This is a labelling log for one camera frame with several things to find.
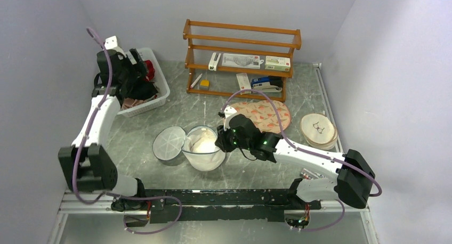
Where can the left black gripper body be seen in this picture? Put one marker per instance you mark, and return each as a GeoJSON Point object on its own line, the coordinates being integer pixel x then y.
{"type": "Point", "coordinates": [137, 70]}

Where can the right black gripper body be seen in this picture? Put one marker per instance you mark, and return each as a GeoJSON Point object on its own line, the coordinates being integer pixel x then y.
{"type": "Point", "coordinates": [229, 140]}

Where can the black bra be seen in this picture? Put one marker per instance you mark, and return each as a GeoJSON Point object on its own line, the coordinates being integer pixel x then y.
{"type": "Point", "coordinates": [142, 90]}

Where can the white garment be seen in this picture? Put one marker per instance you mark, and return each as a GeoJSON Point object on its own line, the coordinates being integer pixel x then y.
{"type": "Point", "coordinates": [201, 140]}

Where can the white mesh laundry bag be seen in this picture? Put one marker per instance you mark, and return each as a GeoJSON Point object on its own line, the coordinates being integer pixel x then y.
{"type": "Point", "coordinates": [169, 144]}

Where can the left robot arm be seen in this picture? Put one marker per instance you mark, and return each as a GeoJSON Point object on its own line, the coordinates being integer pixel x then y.
{"type": "Point", "coordinates": [86, 165]}

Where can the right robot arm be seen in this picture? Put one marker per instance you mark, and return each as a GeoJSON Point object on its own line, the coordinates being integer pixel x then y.
{"type": "Point", "coordinates": [344, 176]}

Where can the pink bra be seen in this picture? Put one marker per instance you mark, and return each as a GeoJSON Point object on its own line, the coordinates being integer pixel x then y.
{"type": "Point", "coordinates": [129, 103]}

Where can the white plastic laundry basket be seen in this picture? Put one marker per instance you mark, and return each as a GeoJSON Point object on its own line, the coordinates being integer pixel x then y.
{"type": "Point", "coordinates": [160, 83]}

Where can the pink floral laundry bag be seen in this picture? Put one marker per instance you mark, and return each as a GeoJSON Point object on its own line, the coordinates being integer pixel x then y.
{"type": "Point", "coordinates": [263, 115]}

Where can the red garment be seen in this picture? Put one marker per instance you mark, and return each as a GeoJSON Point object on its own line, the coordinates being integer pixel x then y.
{"type": "Point", "coordinates": [151, 71]}

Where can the white tall box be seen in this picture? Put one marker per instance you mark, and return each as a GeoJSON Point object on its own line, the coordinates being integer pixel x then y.
{"type": "Point", "coordinates": [244, 83]}

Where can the white pen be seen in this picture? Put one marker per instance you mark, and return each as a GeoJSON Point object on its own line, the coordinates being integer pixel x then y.
{"type": "Point", "coordinates": [196, 81]}

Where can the yellow grey eraser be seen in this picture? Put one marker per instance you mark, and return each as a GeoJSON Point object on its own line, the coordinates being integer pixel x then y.
{"type": "Point", "coordinates": [204, 85]}

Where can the white stapler on shelf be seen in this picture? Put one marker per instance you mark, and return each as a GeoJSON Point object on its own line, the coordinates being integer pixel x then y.
{"type": "Point", "coordinates": [214, 61]}

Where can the flat packaged item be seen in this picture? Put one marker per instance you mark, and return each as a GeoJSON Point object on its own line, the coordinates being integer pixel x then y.
{"type": "Point", "coordinates": [241, 61]}

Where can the wooden shelf rack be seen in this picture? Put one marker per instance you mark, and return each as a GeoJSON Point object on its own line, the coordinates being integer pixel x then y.
{"type": "Point", "coordinates": [227, 48]}

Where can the marker pen set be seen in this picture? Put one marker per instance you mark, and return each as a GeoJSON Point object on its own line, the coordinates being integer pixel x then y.
{"type": "Point", "coordinates": [307, 174]}

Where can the green white box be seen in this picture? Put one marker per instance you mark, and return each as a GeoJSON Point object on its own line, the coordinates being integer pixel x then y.
{"type": "Point", "coordinates": [277, 63]}

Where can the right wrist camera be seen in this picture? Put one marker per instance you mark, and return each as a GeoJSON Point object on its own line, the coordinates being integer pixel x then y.
{"type": "Point", "coordinates": [229, 113]}

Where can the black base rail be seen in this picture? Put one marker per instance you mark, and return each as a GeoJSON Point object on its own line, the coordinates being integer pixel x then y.
{"type": "Point", "coordinates": [211, 205]}

